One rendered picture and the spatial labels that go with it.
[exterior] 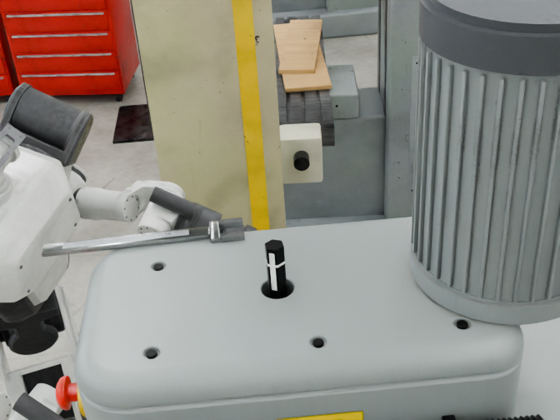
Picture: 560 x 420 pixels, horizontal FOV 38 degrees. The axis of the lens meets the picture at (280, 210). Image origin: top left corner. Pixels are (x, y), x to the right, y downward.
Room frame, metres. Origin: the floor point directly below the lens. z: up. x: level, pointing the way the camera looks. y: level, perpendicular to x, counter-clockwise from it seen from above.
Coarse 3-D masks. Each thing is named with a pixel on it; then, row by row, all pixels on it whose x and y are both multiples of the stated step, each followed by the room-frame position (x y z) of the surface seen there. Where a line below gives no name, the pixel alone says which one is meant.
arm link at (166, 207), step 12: (156, 192) 1.44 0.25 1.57; (168, 192) 1.45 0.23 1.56; (156, 204) 1.45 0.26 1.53; (168, 204) 1.43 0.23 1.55; (180, 204) 1.43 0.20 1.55; (192, 204) 1.43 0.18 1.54; (144, 216) 1.44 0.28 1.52; (156, 216) 1.43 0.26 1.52; (168, 216) 1.43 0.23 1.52; (180, 216) 1.44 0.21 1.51; (192, 216) 1.43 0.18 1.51; (144, 228) 1.41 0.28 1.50; (156, 228) 1.40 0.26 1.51; (168, 228) 1.42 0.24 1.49; (180, 228) 1.42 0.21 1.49
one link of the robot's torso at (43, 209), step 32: (32, 160) 1.30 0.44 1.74; (32, 192) 1.24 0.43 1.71; (64, 192) 1.27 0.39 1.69; (0, 224) 1.17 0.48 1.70; (32, 224) 1.20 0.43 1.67; (64, 224) 1.27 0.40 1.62; (0, 256) 1.13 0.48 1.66; (32, 256) 1.18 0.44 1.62; (64, 256) 1.30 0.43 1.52; (0, 288) 1.13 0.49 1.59; (32, 288) 1.18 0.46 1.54
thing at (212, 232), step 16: (224, 224) 0.83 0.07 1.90; (240, 224) 0.83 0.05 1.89; (80, 240) 0.82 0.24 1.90; (96, 240) 0.82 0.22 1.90; (112, 240) 0.81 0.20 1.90; (128, 240) 0.81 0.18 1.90; (144, 240) 0.81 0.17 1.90; (160, 240) 0.81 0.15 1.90; (176, 240) 0.81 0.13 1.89; (192, 240) 0.81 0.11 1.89; (224, 240) 0.80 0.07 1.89; (240, 240) 0.80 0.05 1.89; (48, 256) 0.80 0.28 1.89
